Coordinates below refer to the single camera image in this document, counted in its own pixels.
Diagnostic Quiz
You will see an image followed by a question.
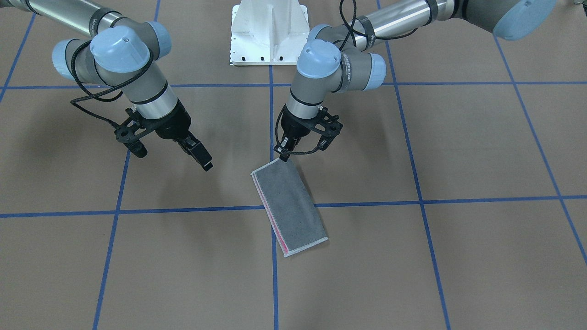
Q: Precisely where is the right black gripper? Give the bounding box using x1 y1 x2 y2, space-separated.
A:
155 100 213 171

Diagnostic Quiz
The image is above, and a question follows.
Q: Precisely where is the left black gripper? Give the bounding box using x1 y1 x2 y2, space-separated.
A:
275 104 317 162

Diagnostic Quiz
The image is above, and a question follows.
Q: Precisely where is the pink towel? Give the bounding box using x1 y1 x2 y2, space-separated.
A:
251 159 328 257

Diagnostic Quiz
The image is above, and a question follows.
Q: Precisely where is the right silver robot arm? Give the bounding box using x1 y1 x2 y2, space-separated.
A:
1 0 213 171

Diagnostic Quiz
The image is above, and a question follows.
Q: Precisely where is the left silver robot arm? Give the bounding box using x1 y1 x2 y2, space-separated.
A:
274 0 556 161

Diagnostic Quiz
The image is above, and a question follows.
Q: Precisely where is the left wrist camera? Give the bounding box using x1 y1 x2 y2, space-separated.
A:
307 107 343 151

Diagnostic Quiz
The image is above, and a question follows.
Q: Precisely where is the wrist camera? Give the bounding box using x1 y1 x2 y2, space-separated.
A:
307 107 343 151
115 107 155 158

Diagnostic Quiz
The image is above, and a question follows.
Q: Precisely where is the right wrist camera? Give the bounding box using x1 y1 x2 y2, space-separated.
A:
115 107 155 158

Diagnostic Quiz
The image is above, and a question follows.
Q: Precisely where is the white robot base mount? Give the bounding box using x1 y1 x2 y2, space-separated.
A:
229 0 310 66

